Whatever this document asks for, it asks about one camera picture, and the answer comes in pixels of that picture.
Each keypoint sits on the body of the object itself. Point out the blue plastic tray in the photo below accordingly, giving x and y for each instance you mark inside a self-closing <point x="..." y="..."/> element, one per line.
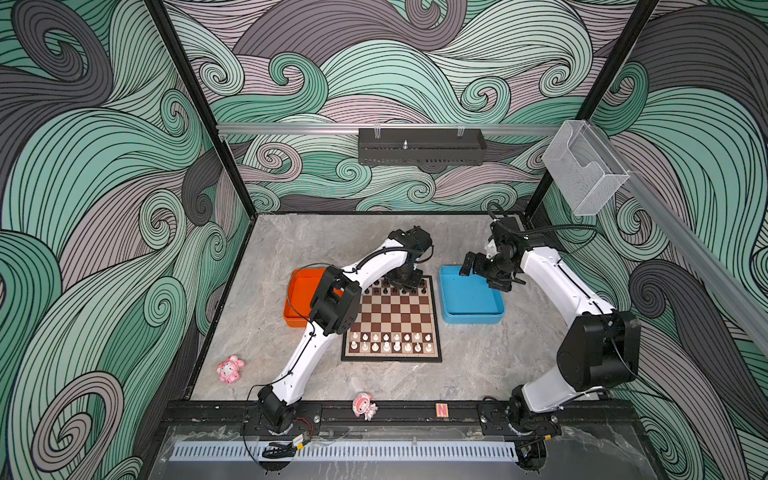
<point x="468" y="300"/>

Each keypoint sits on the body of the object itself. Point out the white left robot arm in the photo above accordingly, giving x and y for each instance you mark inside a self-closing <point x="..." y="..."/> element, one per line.
<point x="334" y="307"/>

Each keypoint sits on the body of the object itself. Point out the pink kitty figurine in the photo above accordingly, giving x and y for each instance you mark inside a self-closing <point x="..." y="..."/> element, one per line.
<point x="229" y="370"/>

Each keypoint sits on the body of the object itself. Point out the pink melody figurine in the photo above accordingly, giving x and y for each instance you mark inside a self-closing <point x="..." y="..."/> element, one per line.
<point x="364" y="407"/>

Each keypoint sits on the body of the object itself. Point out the aluminium rail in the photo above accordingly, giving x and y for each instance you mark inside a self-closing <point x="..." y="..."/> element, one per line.
<point x="304" y="128"/>
<point x="748" y="313"/>

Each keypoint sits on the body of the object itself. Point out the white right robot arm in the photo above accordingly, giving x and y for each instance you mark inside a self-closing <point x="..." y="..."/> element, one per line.
<point x="600" y="349"/>

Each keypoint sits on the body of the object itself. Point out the orange plastic tray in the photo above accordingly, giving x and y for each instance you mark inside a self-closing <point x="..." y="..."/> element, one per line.
<point x="301" y="289"/>

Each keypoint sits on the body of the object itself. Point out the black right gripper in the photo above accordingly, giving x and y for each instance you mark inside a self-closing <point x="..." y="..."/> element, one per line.
<point x="501" y="283"/>

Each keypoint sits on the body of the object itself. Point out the folding chess board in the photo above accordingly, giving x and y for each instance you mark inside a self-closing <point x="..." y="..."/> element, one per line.
<point x="395" y="325"/>

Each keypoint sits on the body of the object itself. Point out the black frame post left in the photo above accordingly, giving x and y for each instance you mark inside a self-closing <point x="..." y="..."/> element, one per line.
<point x="174" y="47"/>

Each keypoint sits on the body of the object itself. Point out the black frame post right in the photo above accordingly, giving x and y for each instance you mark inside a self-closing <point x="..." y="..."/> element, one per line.
<point x="615" y="60"/>

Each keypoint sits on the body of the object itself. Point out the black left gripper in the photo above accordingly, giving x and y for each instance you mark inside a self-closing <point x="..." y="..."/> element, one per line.
<point x="414" y="283"/>

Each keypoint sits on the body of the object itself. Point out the black frame post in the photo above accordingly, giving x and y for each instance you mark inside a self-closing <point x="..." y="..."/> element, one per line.
<point x="174" y="47"/>
<point x="615" y="60"/>

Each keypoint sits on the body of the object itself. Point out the red letter block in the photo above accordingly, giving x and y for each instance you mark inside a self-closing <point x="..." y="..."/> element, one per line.
<point x="441" y="410"/>

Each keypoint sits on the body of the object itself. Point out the aluminium rail right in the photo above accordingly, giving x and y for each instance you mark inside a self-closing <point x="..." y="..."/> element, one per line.
<point x="748" y="313"/>

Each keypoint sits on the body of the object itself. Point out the aluminium rail back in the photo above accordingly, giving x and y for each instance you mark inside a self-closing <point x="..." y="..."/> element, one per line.
<point x="304" y="128"/>

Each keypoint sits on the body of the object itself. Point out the clear acrylic holder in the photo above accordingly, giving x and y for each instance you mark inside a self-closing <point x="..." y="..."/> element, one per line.
<point x="585" y="167"/>

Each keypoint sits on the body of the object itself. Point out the black wall shelf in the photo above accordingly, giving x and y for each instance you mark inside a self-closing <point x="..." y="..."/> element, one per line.
<point x="431" y="149"/>

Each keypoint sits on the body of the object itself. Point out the white slotted cable duct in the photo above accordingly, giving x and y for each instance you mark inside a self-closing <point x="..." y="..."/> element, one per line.
<point x="352" y="451"/>

